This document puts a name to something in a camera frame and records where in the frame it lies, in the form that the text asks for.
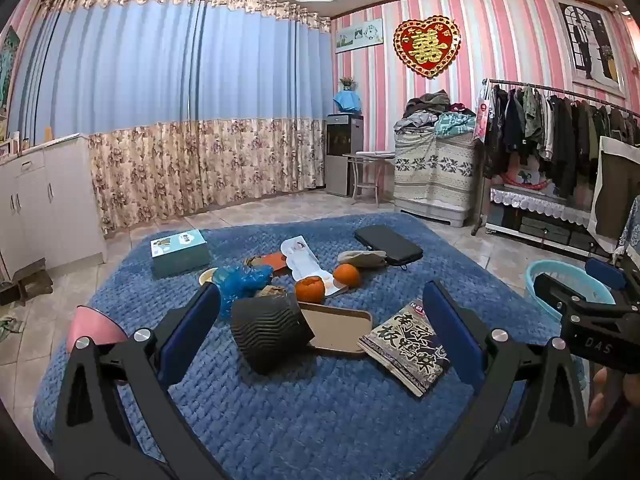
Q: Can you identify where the grey washing machine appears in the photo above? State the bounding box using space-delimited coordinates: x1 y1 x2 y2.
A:
395 200 476 227

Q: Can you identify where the light blue plastic basket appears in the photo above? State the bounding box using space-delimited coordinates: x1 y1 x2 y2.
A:
525 260 621 322

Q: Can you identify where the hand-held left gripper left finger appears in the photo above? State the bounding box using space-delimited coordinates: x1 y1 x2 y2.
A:
54 282 223 480

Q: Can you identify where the white printed packet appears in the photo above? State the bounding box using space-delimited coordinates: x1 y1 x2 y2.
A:
280 235 347 297

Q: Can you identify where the blue floral curtain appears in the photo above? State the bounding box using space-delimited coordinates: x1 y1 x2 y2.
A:
10 0 335 235

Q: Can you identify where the brown white-edged panel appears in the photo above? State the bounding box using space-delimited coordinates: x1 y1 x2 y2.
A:
587 135 640 256

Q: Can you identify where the row of hanging clothes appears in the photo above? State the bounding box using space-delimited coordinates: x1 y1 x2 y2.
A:
482 85 640 198

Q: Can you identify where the low dark cabinet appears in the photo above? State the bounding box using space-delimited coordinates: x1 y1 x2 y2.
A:
485 205 596 257

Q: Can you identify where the beige cloth pouch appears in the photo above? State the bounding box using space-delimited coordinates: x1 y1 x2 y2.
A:
337 250 388 271

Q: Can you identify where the pink printed item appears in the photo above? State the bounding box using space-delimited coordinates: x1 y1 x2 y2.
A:
500 167 551 192

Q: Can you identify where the black ribbed paper cup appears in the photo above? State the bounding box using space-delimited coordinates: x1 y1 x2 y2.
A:
231 294 316 375

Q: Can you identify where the grey water dispenser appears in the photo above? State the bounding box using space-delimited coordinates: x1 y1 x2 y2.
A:
324 114 365 197

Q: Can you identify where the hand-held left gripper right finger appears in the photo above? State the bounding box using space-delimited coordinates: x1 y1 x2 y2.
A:
422 280 592 480

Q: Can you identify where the metal clothes rack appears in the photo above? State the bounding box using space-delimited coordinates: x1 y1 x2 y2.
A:
472 78 640 237

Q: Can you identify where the small wall picture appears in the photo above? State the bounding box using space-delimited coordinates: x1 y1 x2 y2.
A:
335 18 384 54

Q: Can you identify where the teal cardboard box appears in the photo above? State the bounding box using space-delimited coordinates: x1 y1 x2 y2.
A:
150 229 212 280

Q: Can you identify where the red heart wall decoration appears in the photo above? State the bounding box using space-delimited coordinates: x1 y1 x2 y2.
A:
393 16 462 79

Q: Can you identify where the white lace cloth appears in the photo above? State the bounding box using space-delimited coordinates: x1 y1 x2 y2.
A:
490 185 593 228

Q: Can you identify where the person's right hand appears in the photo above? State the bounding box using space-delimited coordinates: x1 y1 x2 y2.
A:
587 366 640 428

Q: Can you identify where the patterned cover cloth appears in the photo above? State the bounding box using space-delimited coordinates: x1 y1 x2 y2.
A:
393 127 478 211

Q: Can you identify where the pink hanging bag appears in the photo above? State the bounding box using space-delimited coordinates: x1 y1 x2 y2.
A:
472 82 496 141

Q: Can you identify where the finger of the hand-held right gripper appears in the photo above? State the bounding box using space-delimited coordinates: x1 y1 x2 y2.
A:
585 258 635 307
532 274 589 319

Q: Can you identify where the wall poster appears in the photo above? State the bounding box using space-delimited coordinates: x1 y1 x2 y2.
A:
552 0 626 98

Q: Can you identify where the red small packet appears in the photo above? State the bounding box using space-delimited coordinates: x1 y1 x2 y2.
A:
245 252 290 276

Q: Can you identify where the black zip case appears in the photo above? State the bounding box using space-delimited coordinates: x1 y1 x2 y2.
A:
354 225 424 266

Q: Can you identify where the pile of clothes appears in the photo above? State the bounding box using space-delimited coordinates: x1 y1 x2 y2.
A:
395 89 476 136

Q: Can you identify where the dark printed snack packet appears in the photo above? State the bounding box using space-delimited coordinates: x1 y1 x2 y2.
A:
357 301 451 398

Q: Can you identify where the blue plastic bag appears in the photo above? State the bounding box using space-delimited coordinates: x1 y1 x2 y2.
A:
216 264 275 320

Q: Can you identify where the blue fringed cloth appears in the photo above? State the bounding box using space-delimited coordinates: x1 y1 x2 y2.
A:
617 210 640 262

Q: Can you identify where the pink mug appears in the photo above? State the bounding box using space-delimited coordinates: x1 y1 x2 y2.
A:
66 306 127 351

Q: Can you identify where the framed wall painting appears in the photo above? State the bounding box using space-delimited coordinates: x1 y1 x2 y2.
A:
0 25 21 111

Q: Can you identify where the brown phone case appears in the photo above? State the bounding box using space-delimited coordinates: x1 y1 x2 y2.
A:
297 301 375 358

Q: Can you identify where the orange mandarin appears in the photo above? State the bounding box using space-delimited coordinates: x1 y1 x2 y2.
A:
295 276 327 305
333 263 361 289

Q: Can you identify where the small wooden stool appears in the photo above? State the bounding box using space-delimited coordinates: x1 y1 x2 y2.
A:
0 270 53 307

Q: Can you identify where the white cabinet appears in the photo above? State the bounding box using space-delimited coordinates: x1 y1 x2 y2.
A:
0 132 108 281

